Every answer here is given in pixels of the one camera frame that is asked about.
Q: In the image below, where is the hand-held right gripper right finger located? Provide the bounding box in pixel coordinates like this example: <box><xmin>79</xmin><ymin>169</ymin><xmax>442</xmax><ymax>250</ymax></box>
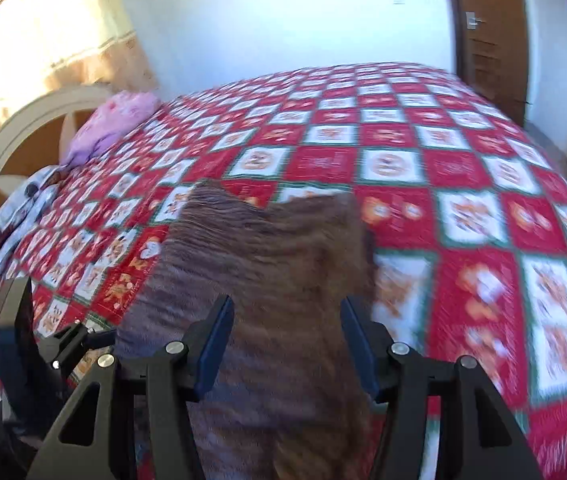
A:
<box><xmin>340</xmin><ymin>296</ymin><xmax>547</xmax><ymax>480</ymax></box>

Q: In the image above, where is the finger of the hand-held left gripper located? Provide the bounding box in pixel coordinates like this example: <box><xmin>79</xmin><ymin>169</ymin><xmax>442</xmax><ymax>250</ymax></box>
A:
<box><xmin>38</xmin><ymin>321</ymin><xmax>118</xmax><ymax>368</ymax></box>

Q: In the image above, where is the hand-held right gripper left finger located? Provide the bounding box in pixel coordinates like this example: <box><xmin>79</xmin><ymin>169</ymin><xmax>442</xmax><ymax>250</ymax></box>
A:
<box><xmin>26</xmin><ymin>294</ymin><xmax>235</xmax><ymax>480</ymax></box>

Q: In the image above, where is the brown knit sweater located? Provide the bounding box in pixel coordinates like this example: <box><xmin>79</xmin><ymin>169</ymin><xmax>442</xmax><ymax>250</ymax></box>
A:
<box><xmin>113</xmin><ymin>178</ymin><xmax>380</xmax><ymax>480</ymax></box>

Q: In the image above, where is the white patterned pillow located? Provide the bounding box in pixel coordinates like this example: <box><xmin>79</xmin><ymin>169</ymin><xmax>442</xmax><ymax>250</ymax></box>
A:
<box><xmin>0</xmin><ymin>165</ymin><xmax>72</xmax><ymax>272</ymax></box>

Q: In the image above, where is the red checkered printed blanket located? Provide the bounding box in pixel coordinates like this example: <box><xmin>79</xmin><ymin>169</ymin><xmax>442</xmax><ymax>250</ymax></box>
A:
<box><xmin>0</xmin><ymin>62</ymin><xmax>567</xmax><ymax>480</ymax></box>

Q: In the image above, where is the pink pillow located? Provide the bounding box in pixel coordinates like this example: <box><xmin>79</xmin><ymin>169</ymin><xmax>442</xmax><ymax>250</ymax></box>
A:
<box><xmin>60</xmin><ymin>91</ymin><xmax>162</xmax><ymax>169</ymax></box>

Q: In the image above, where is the cream wooden headboard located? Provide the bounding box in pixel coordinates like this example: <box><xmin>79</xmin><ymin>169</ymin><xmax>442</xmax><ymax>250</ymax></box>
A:
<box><xmin>0</xmin><ymin>85</ymin><xmax>115</xmax><ymax>322</ymax></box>

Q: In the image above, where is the cream patterned curtain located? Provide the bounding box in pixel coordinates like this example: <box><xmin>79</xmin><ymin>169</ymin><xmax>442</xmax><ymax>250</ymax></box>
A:
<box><xmin>0</xmin><ymin>0</ymin><xmax>160</xmax><ymax>147</ymax></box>

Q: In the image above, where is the brown wooden door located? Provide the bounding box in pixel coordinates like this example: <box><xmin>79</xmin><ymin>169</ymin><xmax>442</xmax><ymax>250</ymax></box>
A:
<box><xmin>441</xmin><ymin>0</ymin><xmax>533</xmax><ymax>127</ymax></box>

